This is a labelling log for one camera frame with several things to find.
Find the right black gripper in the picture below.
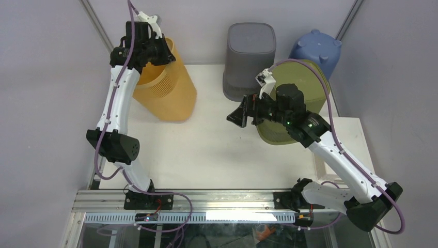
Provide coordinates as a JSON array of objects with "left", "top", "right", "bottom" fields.
[{"left": 226, "top": 90, "right": 291, "bottom": 129}]

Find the yellow mesh waste bin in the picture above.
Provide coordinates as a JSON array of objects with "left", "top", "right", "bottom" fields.
[{"left": 133, "top": 38, "right": 197, "bottom": 122}]

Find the grey mesh waste bin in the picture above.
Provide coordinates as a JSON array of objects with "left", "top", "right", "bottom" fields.
[{"left": 222, "top": 22, "right": 276, "bottom": 102}]

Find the green mesh waste bin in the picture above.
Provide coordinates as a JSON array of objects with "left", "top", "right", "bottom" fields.
[{"left": 256, "top": 59, "right": 330, "bottom": 145}]

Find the blue plastic bucket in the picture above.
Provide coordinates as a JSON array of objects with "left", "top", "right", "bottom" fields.
[{"left": 289, "top": 29, "right": 342, "bottom": 80}]

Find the white perforated plastic basket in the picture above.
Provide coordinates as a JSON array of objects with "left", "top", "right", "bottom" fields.
[{"left": 314, "top": 117, "right": 375, "bottom": 188}]

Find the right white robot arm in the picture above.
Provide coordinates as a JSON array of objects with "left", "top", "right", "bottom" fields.
[{"left": 226, "top": 84, "right": 405, "bottom": 231}]

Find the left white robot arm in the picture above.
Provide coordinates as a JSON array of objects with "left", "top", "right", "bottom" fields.
[{"left": 86, "top": 19, "right": 176, "bottom": 210}]

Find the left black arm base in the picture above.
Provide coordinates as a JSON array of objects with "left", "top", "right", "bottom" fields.
[{"left": 123, "top": 189, "right": 174, "bottom": 210}]

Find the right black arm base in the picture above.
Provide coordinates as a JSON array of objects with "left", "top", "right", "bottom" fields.
[{"left": 272, "top": 178, "right": 320, "bottom": 213}]

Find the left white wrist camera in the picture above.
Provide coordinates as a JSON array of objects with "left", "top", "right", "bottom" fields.
[{"left": 137, "top": 11, "right": 163, "bottom": 39}]

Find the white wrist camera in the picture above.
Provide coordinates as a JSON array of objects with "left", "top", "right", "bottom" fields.
[
  {"left": 137, "top": 11, "right": 163, "bottom": 39},
  {"left": 255, "top": 68, "right": 276, "bottom": 99}
]

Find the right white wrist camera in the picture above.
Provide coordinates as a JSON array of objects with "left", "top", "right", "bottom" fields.
[{"left": 255, "top": 68, "right": 276, "bottom": 99}]

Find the white slotted cable duct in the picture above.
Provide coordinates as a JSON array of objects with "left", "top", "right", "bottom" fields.
[{"left": 84, "top": 210, "right": 295, "bottom": 225}]

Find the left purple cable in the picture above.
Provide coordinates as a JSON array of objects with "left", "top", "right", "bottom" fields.
[{"left": 93, "top": 0, "right": 194, "bottom": 234}]

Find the aluminium mounting rail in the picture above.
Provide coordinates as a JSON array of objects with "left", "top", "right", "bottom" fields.
[{"left": 70, "top": 190, "right": 381, "bottom": 213}]

